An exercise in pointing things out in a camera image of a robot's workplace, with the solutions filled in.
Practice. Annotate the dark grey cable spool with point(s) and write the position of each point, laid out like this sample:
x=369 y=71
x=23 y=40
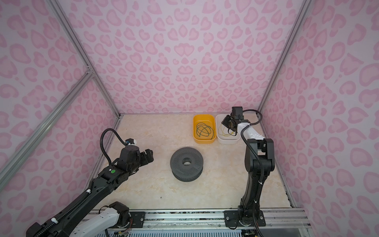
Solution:
x=187 y=164

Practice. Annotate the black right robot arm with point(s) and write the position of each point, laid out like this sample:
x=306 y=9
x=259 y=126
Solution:
x=266 y=153

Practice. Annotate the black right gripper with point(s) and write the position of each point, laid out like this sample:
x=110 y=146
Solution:
x=225 y=122

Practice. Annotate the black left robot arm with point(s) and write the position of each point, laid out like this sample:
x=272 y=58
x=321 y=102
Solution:
x=108 y=180

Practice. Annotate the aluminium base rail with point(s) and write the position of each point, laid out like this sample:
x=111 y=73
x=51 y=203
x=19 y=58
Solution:
x=279 y=222

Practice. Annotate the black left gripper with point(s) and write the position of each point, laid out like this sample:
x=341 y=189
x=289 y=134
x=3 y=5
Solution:
x=145 y=160

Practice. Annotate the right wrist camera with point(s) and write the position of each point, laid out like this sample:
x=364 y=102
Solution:
x=237 y=113

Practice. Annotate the yellow plastic bin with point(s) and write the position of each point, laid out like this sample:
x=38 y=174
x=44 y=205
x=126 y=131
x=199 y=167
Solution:
x=204 y=129

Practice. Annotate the white plastic bin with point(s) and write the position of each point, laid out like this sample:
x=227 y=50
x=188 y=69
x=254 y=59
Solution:
x=224 y=135

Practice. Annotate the aluminium frame diagonal strut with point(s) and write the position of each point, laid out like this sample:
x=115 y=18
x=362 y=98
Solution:
x=20 y=156

